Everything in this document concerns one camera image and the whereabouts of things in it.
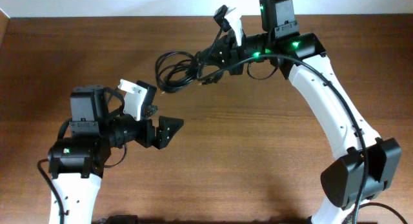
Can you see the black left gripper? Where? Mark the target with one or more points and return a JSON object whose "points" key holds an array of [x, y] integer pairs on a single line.
{"points": [[161, 140]]}

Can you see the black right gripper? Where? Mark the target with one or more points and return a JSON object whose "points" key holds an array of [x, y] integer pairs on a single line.
{"points": [[231, 50]]}

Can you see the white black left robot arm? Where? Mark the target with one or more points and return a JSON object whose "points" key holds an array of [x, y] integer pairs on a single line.
{"points": [[102, 118]]}

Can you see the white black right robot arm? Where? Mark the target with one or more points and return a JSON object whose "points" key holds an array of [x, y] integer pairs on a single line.
{"points": [[364, 163]]}

